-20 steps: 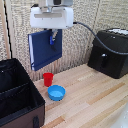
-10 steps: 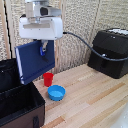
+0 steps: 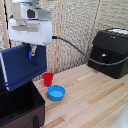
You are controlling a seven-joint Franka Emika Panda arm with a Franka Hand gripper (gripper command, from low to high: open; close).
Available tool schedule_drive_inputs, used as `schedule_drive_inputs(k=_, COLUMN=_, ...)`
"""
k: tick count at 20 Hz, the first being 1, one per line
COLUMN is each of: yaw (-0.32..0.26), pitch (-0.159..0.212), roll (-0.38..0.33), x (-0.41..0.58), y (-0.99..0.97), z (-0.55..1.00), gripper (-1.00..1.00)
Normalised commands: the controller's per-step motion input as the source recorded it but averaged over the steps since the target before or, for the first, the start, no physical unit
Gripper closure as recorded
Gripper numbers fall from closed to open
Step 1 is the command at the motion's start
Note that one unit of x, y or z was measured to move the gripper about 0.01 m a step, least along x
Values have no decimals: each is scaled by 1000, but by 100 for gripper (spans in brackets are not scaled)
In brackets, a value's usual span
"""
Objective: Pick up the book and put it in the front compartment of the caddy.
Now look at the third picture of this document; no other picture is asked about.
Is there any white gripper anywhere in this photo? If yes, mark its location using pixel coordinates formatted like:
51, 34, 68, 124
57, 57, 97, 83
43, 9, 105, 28
7, 17, 54, 67

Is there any dark blue book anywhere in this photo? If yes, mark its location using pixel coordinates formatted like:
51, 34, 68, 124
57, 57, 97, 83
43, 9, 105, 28
0, 43, 48, 93

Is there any red plastic cup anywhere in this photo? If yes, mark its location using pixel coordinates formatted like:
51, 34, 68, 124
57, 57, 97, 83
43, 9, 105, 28
42, 72, 55, 88

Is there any woven wicker screen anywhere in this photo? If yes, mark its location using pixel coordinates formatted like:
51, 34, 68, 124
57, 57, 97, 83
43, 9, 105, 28
0, 0, 128, 83

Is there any blue plastic bowl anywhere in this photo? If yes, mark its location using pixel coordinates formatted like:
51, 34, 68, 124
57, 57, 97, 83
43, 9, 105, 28
47, 84, 67, 102

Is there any black fabric storage case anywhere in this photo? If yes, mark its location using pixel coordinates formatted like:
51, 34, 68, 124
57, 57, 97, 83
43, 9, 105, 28
0, 80, 47, 128

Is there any black box appliance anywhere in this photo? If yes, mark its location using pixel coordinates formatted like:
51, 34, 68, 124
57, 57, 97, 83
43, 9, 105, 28
87, 28, 128, 80

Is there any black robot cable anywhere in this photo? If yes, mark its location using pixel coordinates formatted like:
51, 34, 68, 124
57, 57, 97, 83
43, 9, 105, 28
51, 35, 128, 67

